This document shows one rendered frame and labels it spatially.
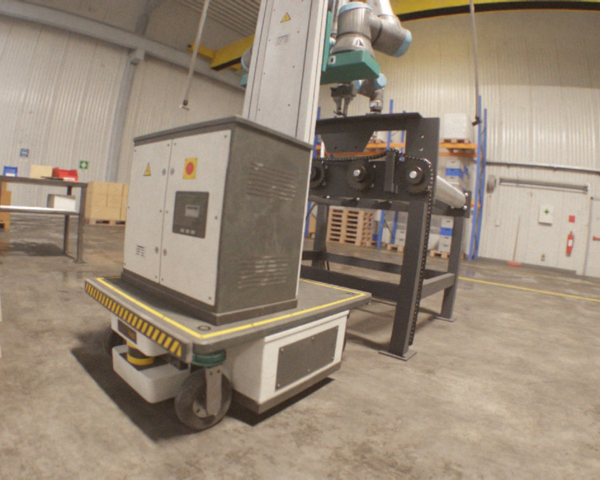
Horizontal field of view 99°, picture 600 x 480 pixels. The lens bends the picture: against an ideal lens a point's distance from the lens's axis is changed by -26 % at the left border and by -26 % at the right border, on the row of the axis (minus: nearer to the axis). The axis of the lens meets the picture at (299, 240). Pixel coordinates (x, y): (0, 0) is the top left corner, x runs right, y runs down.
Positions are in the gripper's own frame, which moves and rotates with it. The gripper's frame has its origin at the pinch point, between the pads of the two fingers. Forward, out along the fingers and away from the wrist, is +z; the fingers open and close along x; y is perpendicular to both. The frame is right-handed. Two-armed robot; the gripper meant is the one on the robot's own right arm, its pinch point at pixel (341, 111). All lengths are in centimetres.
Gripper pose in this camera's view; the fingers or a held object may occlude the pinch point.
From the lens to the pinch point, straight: 184.6
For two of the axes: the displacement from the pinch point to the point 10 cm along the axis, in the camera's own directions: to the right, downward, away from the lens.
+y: -6.2, -0.2, -7.8
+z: -1.0, 9.9, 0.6
